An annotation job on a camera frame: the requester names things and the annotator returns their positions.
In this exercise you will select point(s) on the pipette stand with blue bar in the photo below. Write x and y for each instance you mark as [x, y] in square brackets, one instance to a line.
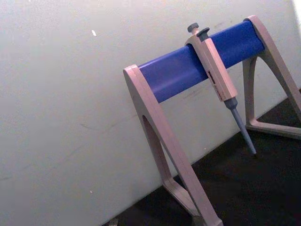
[174, 70]

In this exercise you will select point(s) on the black table cloth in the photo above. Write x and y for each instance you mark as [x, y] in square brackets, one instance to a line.
[247, 186]

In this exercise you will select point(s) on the pale grey pipette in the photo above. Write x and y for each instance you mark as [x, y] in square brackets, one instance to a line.
[215, 68]

